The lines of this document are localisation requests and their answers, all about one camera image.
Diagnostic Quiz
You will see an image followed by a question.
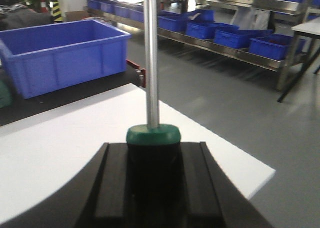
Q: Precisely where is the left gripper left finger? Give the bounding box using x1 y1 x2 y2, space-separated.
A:
75 143 133 227

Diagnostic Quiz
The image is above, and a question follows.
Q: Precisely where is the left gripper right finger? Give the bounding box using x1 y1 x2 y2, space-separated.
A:
180 142 272 227

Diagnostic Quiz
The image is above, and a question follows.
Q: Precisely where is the green-handled screwdriver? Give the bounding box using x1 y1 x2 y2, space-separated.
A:
126 0 181 227

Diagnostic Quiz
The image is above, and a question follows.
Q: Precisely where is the green SATA tool case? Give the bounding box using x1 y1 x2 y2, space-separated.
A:
0 69 13 108

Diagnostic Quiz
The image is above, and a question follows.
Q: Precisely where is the large blue plastic bin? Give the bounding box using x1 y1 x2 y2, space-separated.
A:
0 20 131 99

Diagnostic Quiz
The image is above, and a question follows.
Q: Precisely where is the metal storage shelf rack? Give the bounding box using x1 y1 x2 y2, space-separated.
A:
86 0 320 91

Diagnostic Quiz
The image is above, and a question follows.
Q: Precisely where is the brown cardboard box on floor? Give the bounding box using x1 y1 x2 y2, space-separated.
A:
65 11 89 22

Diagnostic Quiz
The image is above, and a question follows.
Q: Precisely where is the red white traffic cone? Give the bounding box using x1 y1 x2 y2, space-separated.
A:
39 0 49 13

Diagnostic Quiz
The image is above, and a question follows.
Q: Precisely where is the red frame conveyor table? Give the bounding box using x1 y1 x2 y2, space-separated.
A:
126 59 146 88

